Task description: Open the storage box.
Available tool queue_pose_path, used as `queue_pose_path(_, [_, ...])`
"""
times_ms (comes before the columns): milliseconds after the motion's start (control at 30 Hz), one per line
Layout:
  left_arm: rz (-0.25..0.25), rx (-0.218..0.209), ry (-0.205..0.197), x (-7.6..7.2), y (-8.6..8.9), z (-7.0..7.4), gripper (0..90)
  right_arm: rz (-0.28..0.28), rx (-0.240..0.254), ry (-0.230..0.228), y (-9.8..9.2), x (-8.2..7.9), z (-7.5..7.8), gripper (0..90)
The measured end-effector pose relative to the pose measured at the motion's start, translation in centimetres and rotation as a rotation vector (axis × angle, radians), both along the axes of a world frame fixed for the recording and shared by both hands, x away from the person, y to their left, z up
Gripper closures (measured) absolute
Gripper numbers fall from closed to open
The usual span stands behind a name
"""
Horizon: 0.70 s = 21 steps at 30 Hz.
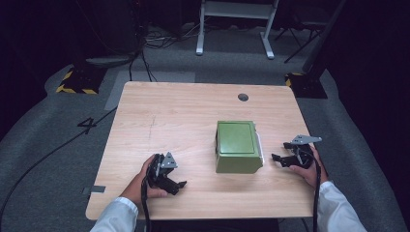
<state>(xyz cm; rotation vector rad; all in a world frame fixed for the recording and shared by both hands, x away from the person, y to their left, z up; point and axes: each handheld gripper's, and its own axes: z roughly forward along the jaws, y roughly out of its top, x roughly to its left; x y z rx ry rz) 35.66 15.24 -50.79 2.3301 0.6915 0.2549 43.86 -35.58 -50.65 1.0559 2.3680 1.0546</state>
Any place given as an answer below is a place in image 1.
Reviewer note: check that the black yellow striped stand base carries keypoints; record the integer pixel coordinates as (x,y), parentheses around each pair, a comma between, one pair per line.
(306,84)
(81,82)

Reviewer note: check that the black folding stand legs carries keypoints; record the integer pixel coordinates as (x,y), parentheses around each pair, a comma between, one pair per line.
(299,35)

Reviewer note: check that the person's right hand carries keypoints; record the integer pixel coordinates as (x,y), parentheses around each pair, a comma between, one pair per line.
(310,172)

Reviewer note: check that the person's left hand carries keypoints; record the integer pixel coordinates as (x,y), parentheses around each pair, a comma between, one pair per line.
(140,187)

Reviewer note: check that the green box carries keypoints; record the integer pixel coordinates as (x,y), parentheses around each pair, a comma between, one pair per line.
(237,146)

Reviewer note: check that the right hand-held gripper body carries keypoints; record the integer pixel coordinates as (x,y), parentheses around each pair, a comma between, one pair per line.
(302,154)

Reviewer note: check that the white metal table frame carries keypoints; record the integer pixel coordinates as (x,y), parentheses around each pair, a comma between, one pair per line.
(235,19)

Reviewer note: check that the grey floor tape piece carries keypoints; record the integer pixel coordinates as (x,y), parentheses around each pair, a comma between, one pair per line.
(97,189)

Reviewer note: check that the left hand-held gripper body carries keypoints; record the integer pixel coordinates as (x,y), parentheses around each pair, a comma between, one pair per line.
(160,167)

